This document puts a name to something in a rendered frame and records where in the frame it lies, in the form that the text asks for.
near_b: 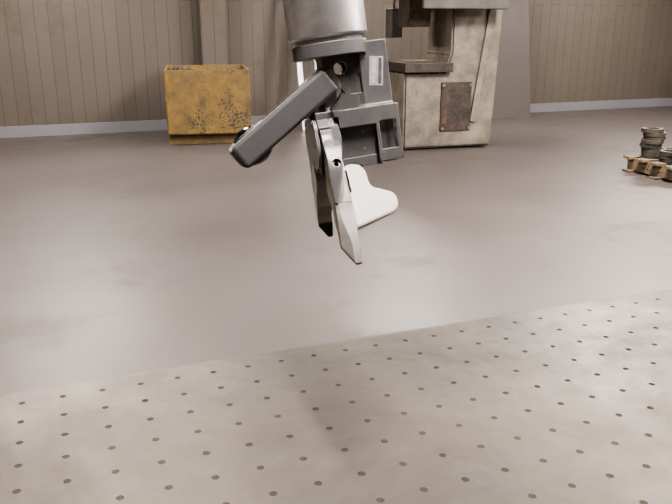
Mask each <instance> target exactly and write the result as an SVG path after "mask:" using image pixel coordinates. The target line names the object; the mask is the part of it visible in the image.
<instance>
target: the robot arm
mask: <svg viewBox="0 0 672 504"><path fill-rule="evenodd" d="M283 9H284V16H285V22H286V29H287V36H288V42H289V43H290V44H291V45H295V48H292V49H291V50H292V57H293V63H301V62H310V61H316V66H317V69H316V70H315V72H316V73H314V74H312V75H311V76H310V77H309V78H308V79H306V80H305V81H304V82H303V83H302V84H301V85H300V86H298V87H297V88H296V89H295V90H294V91H293V92H292V93H291V94H289V95H288V96H287V97H286V98H285V99H284V100H283V101H281V102H280V103H279V104H278V105H277V106H276V107H275V108H273V109H272V110H271V111H270V112H269V113H268V114H267V115H266V116H264V117H263V118H262V119H261V120H260V121H259V122H258V123H256V124H255V125H254V126H253V125H252V126H247V127H244V128H242V129H241V130H240V131H239V132H238V133H237V134H236V136H235V138H234V141H233V145H231V146H230V148H229V153H230V154H231V156H232V157H233V158H234V159H235V160H236V161H237V162H238V164H239V165H240V166H242V167H245V168H250V167H252V166H254V165H258V164H261V163H263V162H265V161H266V160H267V159H268V158H269V156H270V155H271V152H272V149H273V147H274V146H275V145H276V144H278V143H279V142H280V141H281V140H282V139H283V138H284V137H285V136H287V135H288V134H289V133H290V132H291V131H292V130H293V129H295V128H296V127H297V126H298V125H299V124H300V123H301V122H302V121H304V128H305V137H306V145H307V151H308V156H309V163H310V172H311V181H312V187H313V195H314V203H315V209H316V215H317V222H318V226H319V227H320V228H321V229H322V230H323V232H324V233H325V234H326V235H327V236H328V237H332V236H333V222H332V210H333V214H334V220H335V225H336V228H337V232H338V237H339V242H340V248H341V249H342V250H343V251H344V252H345V253H346V255H347V256H348V257H349V258H350V259H351V260H352V261H353V262H354V263H355V264H356V265H359V264H362V257H361V249H360V242H359V236H358V230H360V229H362V228H364V227H366V226H368V225H370V224H372V223H374V222H376V221H378V220H380V219H382V218H385V217H387V216H389V215H391V214H393V213H394V212H395V211H396V210H397V208H398V200H397V197H396V195H395V194H394V193H393V192H391V191H387V190H383V189H379V188H375V187H373V186H371V185H370V183H369V181H368V178H367V175H366V172H365V170H364V169H363V168H362V167H364V166H370V165H377V164H383V161H390V160H397V159H398V158H404V153H403V145H402V136H401V128H400V119H399V111H398V102H393V100H392V91H391V83H390V75H389V66H388V58H387V49H386V41H385V39H377V40H370V41H366V38H362V36H361V35H364V34H365V33H366V32H367V26H366V17H365V9H364V1H363V0H283ZM336 63H337V64H339V65H340V66H341V73H340V74H339V75H338V74H336V73H335V71H334V65H335V64H336ZM305 119H306V120H305ZM394 122H395V123H394ZM395 124H396V125H395ZM395 131H396V132H397V140H398V146H397V140H396V132H395ZM359 165H360V166H359ZM361 166H362V167H361Z"/></svg>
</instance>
